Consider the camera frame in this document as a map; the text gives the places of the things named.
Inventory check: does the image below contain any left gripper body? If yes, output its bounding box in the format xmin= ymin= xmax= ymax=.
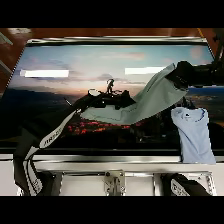
xmin=103 ymin=89 xmax=137 ymax=111

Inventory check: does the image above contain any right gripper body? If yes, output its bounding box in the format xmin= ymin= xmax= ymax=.
xmin=165 ymin=60 xmax=196 ymax=90

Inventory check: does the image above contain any grey-green shirt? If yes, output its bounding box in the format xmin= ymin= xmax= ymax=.
xmin=79 ymin=62 xmax=190 ymax=126

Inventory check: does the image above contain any light blue T-shirt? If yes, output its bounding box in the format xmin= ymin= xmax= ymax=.
xmin=170 ymin=106 xmax=217 ymax=165

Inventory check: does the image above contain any silver frame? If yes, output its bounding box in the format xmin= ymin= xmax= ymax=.
xmin=0 ymin=35 xmax=224 ymax=197

